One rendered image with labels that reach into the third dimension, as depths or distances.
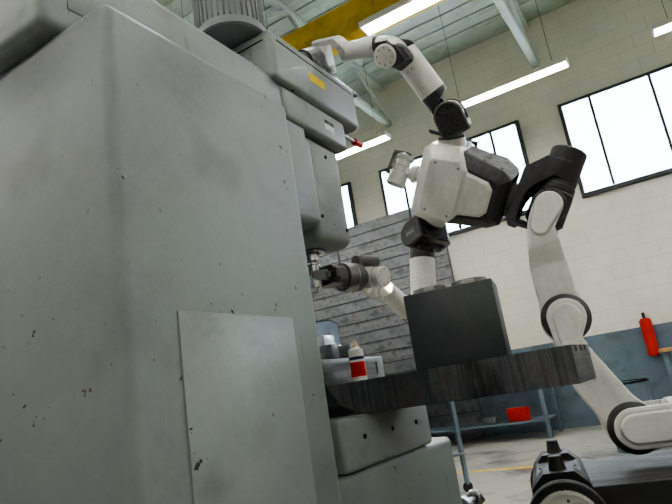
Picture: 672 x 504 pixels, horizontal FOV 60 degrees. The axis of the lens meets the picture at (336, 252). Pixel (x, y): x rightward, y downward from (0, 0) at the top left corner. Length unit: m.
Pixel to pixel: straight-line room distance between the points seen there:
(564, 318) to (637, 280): 7.15
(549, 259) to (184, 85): 1.23
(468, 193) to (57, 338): 1.34
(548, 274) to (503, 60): 8.48
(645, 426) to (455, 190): 0.87
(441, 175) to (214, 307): 1.12
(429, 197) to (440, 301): 0.59
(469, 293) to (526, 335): 7.73
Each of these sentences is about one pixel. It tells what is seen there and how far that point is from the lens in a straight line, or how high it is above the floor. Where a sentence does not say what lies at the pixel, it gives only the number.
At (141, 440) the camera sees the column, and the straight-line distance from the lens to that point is 0.86.
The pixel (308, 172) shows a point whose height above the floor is 1.49.
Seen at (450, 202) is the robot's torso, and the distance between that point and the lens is 1.94.
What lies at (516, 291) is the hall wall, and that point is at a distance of 9.21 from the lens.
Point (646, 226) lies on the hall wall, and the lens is 9.05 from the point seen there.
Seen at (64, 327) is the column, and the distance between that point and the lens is 0.96.
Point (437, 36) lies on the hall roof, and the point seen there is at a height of 6.20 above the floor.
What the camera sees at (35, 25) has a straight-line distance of 1.17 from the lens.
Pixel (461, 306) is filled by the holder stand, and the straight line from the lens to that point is 1.43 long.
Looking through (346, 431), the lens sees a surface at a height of 0.81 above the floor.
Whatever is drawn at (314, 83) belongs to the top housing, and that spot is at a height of 1.80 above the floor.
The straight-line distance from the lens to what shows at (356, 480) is 1.42.
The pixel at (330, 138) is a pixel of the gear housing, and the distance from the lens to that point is 1.78.
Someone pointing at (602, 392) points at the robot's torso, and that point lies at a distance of 1.88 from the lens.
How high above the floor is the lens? 0.88
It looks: 14 degrees up
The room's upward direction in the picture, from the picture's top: 9 degrees counter-clockwise
